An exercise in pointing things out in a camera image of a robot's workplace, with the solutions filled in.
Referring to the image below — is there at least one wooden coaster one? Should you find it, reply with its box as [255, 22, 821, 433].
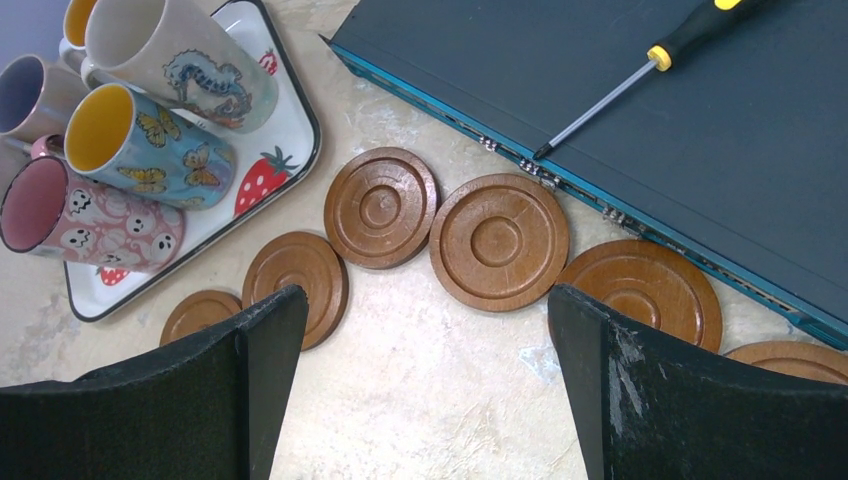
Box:
[324, 147, 440, 270]

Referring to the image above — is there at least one pink inside dark mug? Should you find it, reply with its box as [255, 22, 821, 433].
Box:
[1, 156, 185, 272]

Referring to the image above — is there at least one wooden coaster four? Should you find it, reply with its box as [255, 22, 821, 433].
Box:
[725, 341, 847, 385]

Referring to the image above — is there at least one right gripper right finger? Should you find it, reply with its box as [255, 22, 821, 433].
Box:
[548, 284, 847, 479]

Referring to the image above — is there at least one blue mug orange inside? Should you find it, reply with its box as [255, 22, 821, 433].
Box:
[64, 83, 236, 210]

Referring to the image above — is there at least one yellow black screwdriver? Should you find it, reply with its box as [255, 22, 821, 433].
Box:
[532, 0, 772, 160]

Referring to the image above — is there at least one wooden coaster three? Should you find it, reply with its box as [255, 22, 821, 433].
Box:
[556, 240, 724, 353]

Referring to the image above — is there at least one white strawberry tray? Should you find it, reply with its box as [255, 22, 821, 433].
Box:
[64, 1, 321, 322]

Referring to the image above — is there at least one white floral mug orange inside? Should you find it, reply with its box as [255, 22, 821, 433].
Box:
[59, 0, 97, 74]

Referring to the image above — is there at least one cream white mug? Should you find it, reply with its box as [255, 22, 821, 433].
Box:
[80, 0, 279, 133]

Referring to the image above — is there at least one wooden coaster five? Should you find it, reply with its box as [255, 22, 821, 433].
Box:
[241, 231, 349, 351]

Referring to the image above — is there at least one purple inside pink mug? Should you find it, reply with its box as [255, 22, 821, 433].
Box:
[1, 54, 88, 147]

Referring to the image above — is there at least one dark blue network switch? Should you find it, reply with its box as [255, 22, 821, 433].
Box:
[328, 0, 847, 349]

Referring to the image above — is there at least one wooden coaster two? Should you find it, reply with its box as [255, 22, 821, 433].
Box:
[429, 174, 570, 312]

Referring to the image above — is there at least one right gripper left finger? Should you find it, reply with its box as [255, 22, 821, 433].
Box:
[1, 285, 308, 479]

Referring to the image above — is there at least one wooden coaster six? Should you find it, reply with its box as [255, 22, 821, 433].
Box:
[159, 290, 242, 346]

